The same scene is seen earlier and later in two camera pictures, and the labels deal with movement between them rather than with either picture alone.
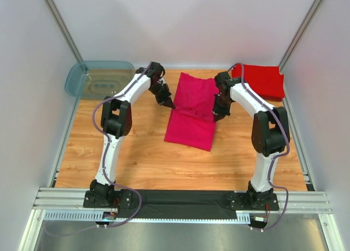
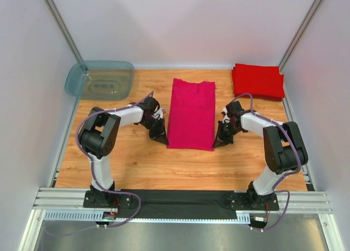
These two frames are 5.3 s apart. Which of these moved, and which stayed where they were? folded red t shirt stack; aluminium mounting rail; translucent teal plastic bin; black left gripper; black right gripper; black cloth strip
Moved: black left gripper; black right gripper
Stayed: aluminium mounting rail; translucent teal plastic bin; black cloth strip; folded red t shirt stack
